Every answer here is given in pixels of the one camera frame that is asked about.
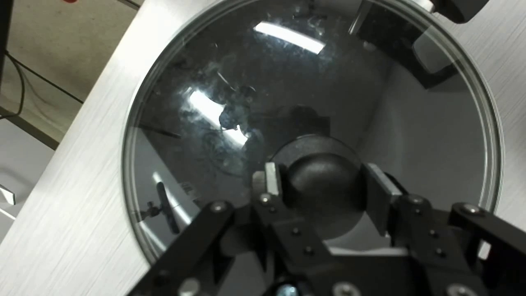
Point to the glass lid black knob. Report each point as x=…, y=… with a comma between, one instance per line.
x=273, y=83

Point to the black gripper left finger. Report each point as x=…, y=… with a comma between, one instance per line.
x=219, y=252

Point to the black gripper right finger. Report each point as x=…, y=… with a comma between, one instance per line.
x=470, y=252

